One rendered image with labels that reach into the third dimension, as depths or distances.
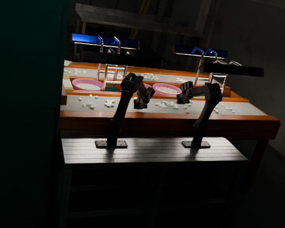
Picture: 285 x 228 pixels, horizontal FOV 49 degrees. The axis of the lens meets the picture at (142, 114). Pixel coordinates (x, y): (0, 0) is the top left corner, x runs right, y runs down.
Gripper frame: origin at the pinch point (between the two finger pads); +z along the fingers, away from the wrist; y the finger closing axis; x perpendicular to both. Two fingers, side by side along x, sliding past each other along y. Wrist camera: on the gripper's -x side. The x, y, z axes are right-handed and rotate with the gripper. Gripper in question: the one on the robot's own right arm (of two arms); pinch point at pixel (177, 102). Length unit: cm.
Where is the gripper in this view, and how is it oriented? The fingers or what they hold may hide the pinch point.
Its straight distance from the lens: 246.4
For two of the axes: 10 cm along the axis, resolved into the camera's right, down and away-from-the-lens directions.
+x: 0.8, 9.7, -2.4
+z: -3.7, 2.5, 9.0
